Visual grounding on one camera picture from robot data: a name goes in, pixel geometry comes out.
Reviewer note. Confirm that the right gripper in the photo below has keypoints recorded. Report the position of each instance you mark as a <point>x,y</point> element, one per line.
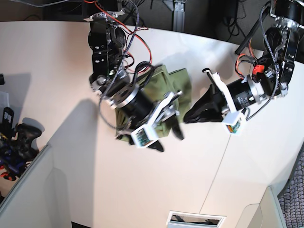
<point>142,112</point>

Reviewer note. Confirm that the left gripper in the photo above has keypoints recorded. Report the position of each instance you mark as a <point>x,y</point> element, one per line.
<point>225,102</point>

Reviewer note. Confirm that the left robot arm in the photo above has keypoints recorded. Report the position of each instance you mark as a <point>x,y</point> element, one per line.
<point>264,66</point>

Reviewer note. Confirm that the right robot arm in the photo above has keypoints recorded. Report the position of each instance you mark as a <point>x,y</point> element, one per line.
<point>110,41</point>

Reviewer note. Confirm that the grey partition panel right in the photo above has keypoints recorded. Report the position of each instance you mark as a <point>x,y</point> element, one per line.
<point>266,214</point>

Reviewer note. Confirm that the grey partition panel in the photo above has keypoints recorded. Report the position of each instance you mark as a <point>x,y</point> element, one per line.
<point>39,199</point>
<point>266,214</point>

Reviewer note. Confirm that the black game controller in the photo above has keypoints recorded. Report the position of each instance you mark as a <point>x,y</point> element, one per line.
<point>26,134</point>

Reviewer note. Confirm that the grey partition panel left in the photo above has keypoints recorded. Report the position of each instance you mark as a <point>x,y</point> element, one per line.
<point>39,199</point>

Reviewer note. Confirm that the blue orange clamp tools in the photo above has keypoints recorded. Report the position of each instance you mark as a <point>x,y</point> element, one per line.
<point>12,160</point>

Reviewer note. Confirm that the black remote control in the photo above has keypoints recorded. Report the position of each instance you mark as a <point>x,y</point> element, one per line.
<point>7,120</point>

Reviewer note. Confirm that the white paper sheet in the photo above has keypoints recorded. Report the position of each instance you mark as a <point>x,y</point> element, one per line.
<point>4,99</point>

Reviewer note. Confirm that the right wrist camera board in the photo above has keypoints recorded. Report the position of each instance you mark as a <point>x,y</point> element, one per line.
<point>141,138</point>

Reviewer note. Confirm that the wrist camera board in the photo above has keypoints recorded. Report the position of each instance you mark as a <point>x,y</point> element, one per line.
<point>235,128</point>
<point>141,138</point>

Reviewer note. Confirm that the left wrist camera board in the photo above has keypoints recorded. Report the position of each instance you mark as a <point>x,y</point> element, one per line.
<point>235,128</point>

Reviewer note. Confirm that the white cable grommet tray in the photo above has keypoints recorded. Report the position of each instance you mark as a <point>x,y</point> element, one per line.
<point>178,219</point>

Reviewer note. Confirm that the aluminium frame post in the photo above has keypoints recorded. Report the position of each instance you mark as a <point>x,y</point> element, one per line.
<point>177,7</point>

